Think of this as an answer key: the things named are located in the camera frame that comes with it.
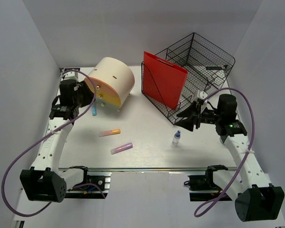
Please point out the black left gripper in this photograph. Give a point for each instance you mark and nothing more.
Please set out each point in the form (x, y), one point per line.
(90, 97)

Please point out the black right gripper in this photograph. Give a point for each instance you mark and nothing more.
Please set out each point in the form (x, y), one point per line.
(194, 114)

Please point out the peach top drawer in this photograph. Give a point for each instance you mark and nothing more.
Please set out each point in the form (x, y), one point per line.
(103, 87)

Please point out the cream semicircular drawer box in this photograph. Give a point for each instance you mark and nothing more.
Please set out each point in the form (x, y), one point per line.
(116, 74)

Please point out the red file folder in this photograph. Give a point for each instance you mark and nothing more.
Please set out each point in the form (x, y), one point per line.
(163, 80)

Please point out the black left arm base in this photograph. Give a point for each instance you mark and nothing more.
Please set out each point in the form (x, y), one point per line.
(86, 183)

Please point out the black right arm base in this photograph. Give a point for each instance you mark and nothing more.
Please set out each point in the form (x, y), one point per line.
(201, 185)

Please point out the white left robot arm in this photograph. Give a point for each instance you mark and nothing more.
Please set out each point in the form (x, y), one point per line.
(42, 181)

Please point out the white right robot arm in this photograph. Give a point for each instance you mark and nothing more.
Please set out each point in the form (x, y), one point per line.
(254, 196)

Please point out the blue tube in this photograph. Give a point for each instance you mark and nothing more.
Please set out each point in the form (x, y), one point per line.
(93, 109)

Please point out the yellow bottom drawer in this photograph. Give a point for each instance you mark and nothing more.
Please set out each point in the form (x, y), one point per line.
(108, 98)

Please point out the small blue capped bottle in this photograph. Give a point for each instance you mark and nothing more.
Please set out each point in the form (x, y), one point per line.
(176, 137)

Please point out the black label sticker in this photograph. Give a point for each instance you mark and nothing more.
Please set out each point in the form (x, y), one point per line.
(71, 69)

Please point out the orange capped pink tube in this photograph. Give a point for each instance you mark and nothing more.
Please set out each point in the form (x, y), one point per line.
(109, 132)

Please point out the purple tube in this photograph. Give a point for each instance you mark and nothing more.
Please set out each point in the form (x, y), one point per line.
(122, 148)

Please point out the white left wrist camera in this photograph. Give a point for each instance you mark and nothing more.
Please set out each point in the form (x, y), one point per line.
(69, 75)

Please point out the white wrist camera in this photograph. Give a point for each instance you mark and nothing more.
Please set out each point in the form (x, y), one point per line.
(69, 75)
(199, 96)

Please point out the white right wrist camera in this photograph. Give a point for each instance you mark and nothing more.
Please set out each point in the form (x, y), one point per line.
(199, 96)

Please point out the black wire mesh organizer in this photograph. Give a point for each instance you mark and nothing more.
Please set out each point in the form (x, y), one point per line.
(208, 67)

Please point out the aluminium front rail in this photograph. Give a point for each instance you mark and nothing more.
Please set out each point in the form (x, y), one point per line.
(179, 169)

